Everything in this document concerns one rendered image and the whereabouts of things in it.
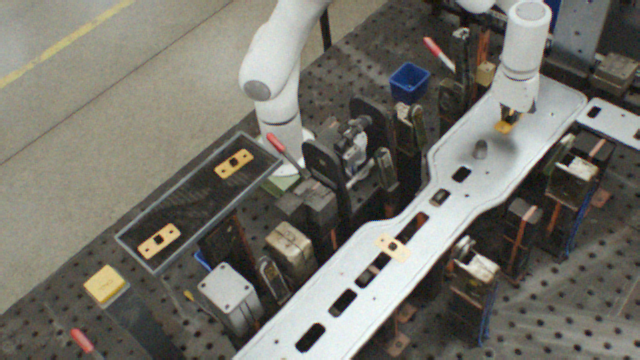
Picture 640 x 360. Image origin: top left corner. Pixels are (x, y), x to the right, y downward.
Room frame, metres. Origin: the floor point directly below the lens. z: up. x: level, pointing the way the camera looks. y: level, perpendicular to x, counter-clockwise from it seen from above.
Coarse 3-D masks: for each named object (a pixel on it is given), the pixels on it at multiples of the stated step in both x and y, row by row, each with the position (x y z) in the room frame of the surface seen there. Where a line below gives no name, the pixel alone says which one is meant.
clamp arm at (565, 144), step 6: (564, 138) 0.81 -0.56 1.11; (570, 138) 0.80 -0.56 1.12; (576, 138) 0.80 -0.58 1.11; (558, 144) 0.81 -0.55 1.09; (564, 144) 0.80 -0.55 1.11; (570, 144) 0.79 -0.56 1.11; (558, 150) 0.80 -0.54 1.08; (564, 150) 0.79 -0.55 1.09; (552, 156) 0.81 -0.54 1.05; (558, 156) 0.80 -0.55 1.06; (546, 162) 0.83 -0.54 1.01; (552, 162) 0.81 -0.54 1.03; (558, 162) 0.79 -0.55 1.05; (546, 168) 0.81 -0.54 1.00; (546, 174) 0.81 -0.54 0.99
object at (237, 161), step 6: (246, 150) 0.91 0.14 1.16; (234, 156) 0.90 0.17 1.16; (240, 156) 0.90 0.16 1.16; (228, 162) 0.89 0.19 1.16; (234, 162) 0.88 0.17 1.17; (240, 162) 0.88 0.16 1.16; (246, 162) 0.88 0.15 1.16; (216, 168) 0.88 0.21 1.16; (222, 168) 0.87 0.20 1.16; (228, 168) 0.87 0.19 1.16; (234, 168) 0.87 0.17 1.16; (222, 174) 0.86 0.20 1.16; (228, 174) 0.85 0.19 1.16
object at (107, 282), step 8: (104, 272) 0.67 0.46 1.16; (112, 272) 0.66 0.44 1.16; (96, 280) 0.65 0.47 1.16; (104, 280) 0.65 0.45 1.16; (112, 280) 0.65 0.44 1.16; (120, 280) 0.64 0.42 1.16; (88, 288) 0.64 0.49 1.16; (96, 288) 0.63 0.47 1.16; (104, 288) 0.63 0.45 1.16; (112, 288) 0.63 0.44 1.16; (120, 288) 0.63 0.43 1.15; (96, 296) 0.62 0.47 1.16; (104, 296) 0.61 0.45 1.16
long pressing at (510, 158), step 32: (544, 96) 1.04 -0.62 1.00; (576, 96) 1.02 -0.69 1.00; (480, 128) 0.97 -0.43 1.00; (512, 128) 0.95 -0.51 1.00; (544, 128) 0.93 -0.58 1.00; (448, 160) 0.90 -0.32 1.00; (480, 160) 0.88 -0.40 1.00; (512, 160) 0.86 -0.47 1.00; (448, 192) 0.81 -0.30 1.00; (480, 192) 0.79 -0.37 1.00; (512, 192) 0.77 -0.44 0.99; (384, 224) 0.75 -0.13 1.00; (448, 224) 0.72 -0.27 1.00; (352, 256) 0.68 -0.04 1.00; (416, 256) 0.65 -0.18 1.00; (320, 288) 0.62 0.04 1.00; (352, 288) 0.61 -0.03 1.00; (384, 288) 0.59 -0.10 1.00; (288, 320) 0.56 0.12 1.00; (320, 320) 0.55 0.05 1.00; (352, 320) 0.53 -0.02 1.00; (384, 320) 0.52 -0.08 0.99; (256, 352) 0.51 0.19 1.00; (288, 352) 0.49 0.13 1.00; (320, 352) 0.48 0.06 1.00; (352, 352) 0.47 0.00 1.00
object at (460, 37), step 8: (456, 32) 1.10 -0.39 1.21; (464, 32) 1.10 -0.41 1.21; (456, 40) 1.09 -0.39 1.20; (464, 40) 1.08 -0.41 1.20; (472, 40) 1.07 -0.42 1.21; (456, 48) 1.09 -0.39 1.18; (464, 48) 1.10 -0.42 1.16; (456, 56) 1.09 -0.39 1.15; (464, 56) 1.10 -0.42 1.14; (456, 64) 1.08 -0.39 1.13; (464, 64) 1.09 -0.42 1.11; (456, 72) 1.08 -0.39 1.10; (464, 72) 1.09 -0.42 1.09; (456, 80) 1.08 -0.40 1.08; (464, 88) 1.07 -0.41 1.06
